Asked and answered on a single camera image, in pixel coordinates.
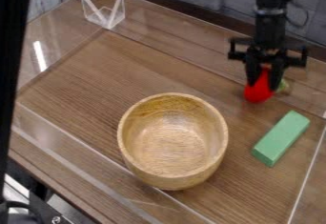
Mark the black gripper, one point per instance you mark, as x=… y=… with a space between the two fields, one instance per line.
x=292 y=52

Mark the red plush strawberry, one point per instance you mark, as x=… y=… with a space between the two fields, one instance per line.
x=259 y=93

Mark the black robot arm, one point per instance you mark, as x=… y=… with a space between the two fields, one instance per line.
x=268 y=47

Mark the green rectangular block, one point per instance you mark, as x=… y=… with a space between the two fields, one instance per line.
x=279 y=138

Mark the wooden bowl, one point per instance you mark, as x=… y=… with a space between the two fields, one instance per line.
x=172 y=137

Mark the clear acrylic tray wall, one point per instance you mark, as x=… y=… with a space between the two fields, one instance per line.
x=84 y=74

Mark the clear acrylic corner bracket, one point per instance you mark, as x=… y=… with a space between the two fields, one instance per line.
x=103 y=16

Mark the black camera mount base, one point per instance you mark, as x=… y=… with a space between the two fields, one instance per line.
x=47 y=212

